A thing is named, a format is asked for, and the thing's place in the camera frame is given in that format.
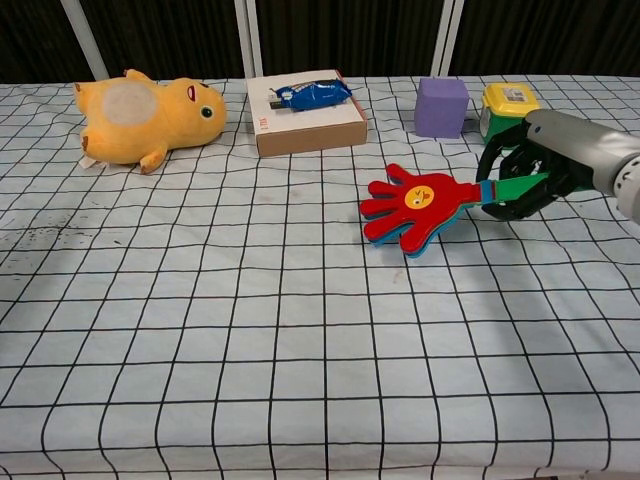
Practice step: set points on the red hand clapper toy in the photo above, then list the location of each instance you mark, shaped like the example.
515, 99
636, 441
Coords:
425, 215

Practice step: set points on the yellow plush toy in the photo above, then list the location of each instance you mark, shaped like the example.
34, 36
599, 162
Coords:
150, 120

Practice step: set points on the blue snack packet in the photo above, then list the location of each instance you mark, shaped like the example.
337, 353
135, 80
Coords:
312, 95

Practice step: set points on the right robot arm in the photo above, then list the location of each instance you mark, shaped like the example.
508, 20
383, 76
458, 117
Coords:
631, 190

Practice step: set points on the purple foam cube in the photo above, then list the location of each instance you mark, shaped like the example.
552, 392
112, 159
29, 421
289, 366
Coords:
440, 107

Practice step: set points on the white black checked tablecloth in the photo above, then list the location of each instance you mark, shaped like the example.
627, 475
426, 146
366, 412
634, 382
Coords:
225, 325

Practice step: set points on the white metal frame post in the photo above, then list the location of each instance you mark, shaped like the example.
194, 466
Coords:
85, 37
446, 35
248, 37

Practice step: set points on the white cardboard box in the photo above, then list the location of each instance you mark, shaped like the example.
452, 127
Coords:
310, 127

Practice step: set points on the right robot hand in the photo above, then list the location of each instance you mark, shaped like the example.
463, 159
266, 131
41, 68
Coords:
570, 142

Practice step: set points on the green container yellow lid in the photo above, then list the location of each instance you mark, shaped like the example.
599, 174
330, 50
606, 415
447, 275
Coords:
507, 97

